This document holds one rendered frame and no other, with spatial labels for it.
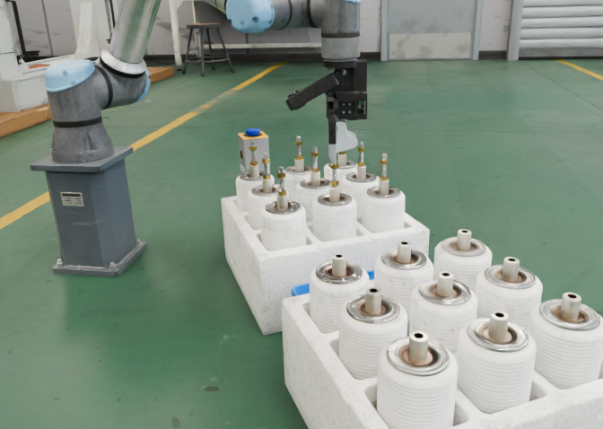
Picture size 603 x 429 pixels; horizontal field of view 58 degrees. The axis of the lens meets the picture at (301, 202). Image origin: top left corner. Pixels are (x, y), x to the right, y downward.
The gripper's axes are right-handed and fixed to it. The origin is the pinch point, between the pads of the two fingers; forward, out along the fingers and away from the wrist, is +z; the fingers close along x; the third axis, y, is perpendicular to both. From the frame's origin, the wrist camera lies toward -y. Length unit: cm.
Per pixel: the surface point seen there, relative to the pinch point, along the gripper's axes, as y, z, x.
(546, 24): 220, 1, 466
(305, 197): -5.9, 11.6, 6.9
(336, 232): 1.0, 15.4, -4.7
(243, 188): -21.1, 11.3, 13.6
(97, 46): -178, 0, 329
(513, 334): 22, 9, -51
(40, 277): -76, 35, 13
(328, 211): -0.7, 10.5, -4.6
